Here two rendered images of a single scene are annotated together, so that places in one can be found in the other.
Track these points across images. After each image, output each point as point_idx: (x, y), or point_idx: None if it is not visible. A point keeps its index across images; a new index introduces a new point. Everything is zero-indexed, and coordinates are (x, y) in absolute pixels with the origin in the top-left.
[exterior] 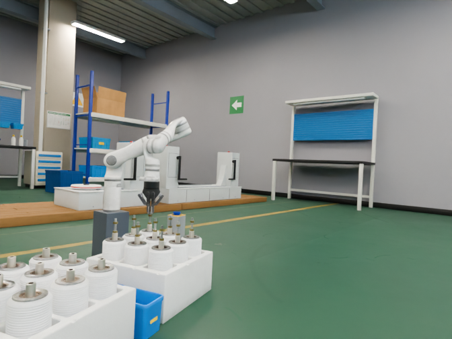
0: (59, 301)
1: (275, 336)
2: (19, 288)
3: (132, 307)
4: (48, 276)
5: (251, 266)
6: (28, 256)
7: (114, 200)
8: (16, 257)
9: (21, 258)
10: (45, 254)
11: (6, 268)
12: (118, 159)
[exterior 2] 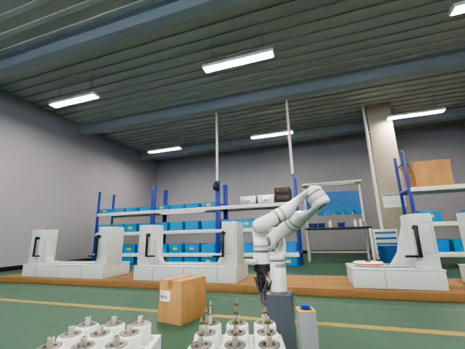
0: None
1: None
2: (73, 340)
3: None
4: (93, 337)
5: None
6: (253, 323)
7: (275, 282)
8: (246, 321)
9: (248, 323)
10: (138, 320)
11: (106, 324)
12: (271, 239)
